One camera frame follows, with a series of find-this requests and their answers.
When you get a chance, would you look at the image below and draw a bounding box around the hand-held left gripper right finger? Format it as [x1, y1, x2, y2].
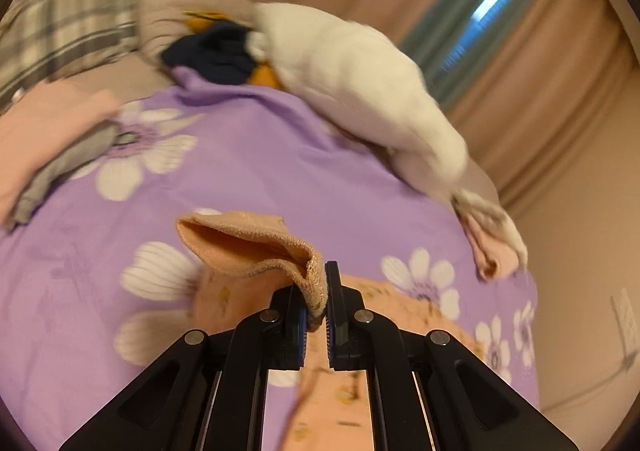
[324, 260, 580, 451]

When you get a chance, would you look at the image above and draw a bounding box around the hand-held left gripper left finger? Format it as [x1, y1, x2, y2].
[59, 281, 308, 451]

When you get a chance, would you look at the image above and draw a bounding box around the peach cartoon print garment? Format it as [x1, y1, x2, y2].
[175, 211, 507, 451]

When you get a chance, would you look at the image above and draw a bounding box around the purple floral bedsheet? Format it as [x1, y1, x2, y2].
[0, 66, 542, 451]

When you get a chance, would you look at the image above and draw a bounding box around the pink rolled garment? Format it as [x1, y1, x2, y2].
[462, 211, 521, 282]

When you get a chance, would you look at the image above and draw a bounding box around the cream white garment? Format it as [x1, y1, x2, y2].
[252, 2, 530, 272]

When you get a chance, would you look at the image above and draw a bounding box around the orange garment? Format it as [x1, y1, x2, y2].
[184, 8, 283, 89]

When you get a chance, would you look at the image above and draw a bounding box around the grey folded garment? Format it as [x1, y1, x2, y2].
[11, 124, 126, 227]

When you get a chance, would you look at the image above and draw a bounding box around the dark navy garment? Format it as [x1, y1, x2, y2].
[161, 22, 257, 84]

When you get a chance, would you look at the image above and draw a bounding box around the beige curtain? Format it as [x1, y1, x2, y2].
[225, 0, 640, 222]

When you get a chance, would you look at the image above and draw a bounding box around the beige garment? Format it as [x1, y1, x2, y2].
[137, 0, 258, 63]

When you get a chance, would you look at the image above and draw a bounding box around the grey plaid blanket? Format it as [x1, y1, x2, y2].
[0, 0, 173, 104]

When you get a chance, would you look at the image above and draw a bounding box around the white cable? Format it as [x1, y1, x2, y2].
[542, 358, 636, 414]

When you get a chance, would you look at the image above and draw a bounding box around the white wall socket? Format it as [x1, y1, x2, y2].
[610, 288, 640, 362]

